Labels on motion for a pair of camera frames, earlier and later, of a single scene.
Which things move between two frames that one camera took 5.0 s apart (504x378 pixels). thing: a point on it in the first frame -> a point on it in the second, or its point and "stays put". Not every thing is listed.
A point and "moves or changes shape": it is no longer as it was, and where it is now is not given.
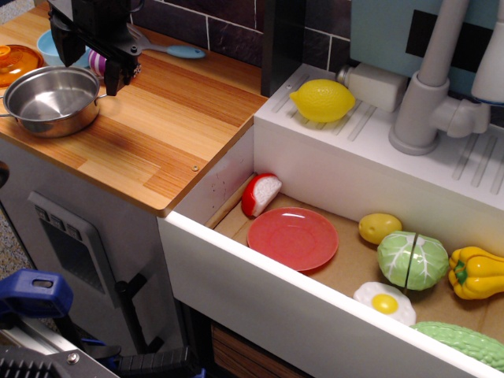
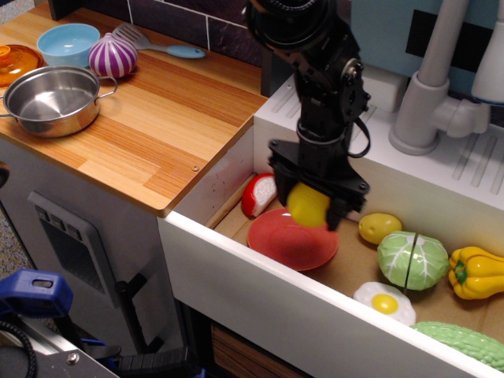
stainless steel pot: (53, 101) stays put
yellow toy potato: (374, 227) stays put
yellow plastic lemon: (323, 100) moves or changes shape
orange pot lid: (16, 61) stays put
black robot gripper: (103, 24) -> (346, 186)
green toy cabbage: (413, 261) stays put
